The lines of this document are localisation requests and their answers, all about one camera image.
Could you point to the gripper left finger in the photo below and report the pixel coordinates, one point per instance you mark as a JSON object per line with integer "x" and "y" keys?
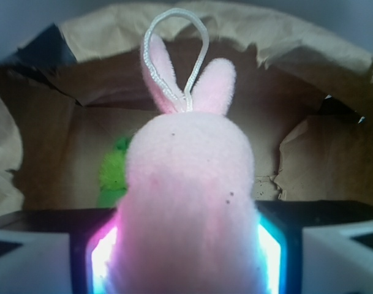
{"x": 55, "y": 251}

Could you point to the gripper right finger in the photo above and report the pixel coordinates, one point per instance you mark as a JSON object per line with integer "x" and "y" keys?
{"x": 324, "y": 246}

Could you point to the pink plush bunny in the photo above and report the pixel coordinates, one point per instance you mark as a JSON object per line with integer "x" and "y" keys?
{"x": 188, "y": 223}

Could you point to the green plush turtle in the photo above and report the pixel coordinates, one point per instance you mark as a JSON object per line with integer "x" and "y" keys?
{"x": 112, "y": 177}

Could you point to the brown paper bag box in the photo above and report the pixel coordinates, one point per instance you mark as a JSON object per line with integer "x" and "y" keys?
{"x": 303, "y": 96}

